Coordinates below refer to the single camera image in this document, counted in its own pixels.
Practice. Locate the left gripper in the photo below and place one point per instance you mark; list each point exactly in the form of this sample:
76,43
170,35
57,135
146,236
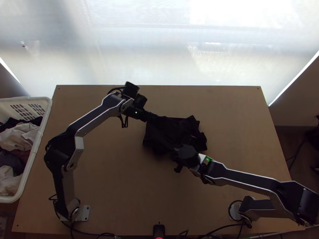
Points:
145,116

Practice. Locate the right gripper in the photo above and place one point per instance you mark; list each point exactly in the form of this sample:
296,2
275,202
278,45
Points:
179,160

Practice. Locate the dark t-shirt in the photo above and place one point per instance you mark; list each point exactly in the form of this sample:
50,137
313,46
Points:
169,132

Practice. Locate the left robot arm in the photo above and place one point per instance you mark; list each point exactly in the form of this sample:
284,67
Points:
94,117

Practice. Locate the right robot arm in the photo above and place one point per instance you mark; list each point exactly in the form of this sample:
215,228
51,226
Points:
249,180

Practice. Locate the white translucent window curtain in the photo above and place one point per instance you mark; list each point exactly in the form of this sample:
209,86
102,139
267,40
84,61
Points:
159,42

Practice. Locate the white laundry basket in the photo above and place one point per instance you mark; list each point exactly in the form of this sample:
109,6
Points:
37,139

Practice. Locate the heap of clothes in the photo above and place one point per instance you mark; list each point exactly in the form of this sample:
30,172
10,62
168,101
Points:
17,139

